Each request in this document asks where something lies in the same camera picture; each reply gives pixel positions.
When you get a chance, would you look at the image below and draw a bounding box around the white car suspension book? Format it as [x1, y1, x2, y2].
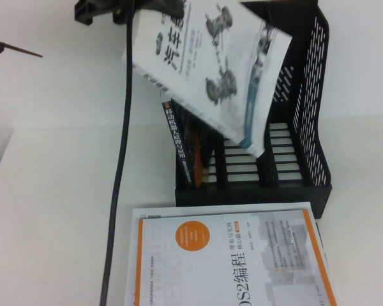
[131, 0, 294, 159]

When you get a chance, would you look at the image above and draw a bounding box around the black left camera cable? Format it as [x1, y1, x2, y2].
[98, 0, 138, 306]

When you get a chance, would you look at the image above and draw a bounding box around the thin brown rod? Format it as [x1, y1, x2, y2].
[0, 37, 43, 60]

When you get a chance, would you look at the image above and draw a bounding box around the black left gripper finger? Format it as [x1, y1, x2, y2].
[137, 0, 188, 19]

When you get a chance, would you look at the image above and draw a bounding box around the black plastic book stand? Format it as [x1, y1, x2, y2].
[167, 0, 334, 221]

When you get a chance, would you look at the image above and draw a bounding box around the dark blue robotics book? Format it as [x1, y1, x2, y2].
[161, 95, 218, 189]

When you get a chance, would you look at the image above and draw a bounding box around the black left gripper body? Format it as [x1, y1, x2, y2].
[73, 0, 129, 26]

